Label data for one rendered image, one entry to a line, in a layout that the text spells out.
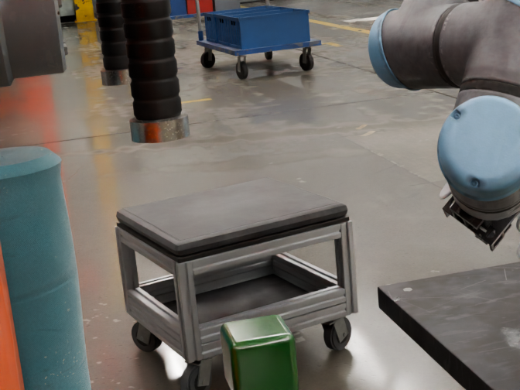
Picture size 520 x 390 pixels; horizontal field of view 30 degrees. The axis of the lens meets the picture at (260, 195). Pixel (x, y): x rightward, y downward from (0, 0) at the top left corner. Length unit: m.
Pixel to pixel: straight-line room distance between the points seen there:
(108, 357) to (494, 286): 0.98
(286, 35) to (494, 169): 5.60
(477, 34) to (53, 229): 0.46
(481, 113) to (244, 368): 0.44
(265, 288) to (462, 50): 1.34
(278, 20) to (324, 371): 4.58
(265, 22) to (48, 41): 5.62
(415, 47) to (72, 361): 0.49
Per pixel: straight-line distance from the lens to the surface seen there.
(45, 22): 0.83
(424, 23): 1.05
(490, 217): 1.05
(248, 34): 6.40
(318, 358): 2.13
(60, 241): 0.77
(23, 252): 0.76
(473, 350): 1.42
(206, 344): 1.94
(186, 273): 1.88
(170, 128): 0.71
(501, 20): 0.98
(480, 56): 0.97
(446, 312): 1.55
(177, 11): 10.16
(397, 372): 2.05
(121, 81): 1.05
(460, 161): 0.93
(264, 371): 0.58
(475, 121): 0.93
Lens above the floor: 0.89
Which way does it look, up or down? 15 degrees down
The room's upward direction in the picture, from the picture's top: 5 degrees counter-clockwise
